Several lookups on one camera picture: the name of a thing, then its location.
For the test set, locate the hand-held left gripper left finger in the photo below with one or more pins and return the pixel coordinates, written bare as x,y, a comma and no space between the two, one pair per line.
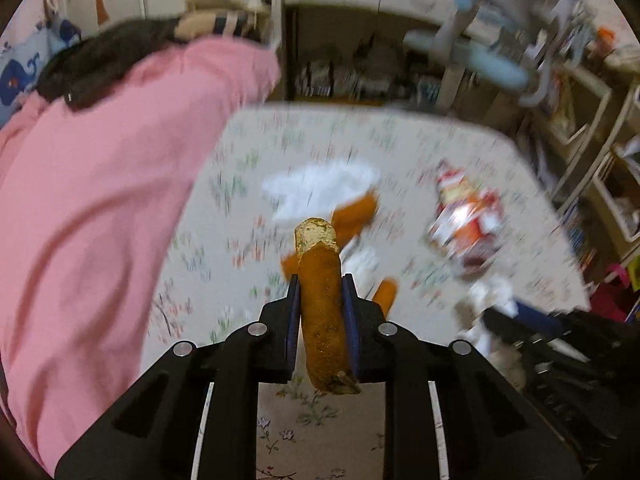
294,330

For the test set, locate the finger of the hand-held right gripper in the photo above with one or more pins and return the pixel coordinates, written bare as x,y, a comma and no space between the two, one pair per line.
515,332
545,317

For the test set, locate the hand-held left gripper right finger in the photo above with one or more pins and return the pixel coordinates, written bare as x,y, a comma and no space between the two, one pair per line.
351,330

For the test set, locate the orange toy carrot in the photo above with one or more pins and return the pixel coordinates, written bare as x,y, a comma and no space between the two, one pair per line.
320,300

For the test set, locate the orange peel piece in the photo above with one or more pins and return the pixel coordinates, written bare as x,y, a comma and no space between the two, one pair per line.
355,215
386,296

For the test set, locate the white paper tissue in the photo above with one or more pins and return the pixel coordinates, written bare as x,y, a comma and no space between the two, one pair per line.
320,185

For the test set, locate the pink plastic object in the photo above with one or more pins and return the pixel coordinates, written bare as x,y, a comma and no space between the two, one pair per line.
622,280

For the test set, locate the red snack wrapper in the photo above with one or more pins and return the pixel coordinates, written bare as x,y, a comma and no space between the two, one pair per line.
465,220

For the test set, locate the white bookshelf with books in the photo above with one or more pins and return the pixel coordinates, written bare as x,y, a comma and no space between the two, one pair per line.
575,110

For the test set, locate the pink blanket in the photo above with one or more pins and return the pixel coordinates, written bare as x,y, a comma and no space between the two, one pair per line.
100,185

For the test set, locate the blue grey desk chair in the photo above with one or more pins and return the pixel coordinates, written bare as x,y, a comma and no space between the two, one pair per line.
500,67

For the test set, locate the brown paper bag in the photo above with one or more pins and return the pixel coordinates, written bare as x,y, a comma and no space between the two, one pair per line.
380,57

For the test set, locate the striped pillow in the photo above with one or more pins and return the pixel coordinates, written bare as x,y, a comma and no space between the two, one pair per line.
220,22

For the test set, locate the black jacket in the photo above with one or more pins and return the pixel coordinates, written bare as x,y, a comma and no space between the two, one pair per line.
110,55

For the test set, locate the blue whale print bedding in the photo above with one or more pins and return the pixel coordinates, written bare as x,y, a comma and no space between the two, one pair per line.
25,70

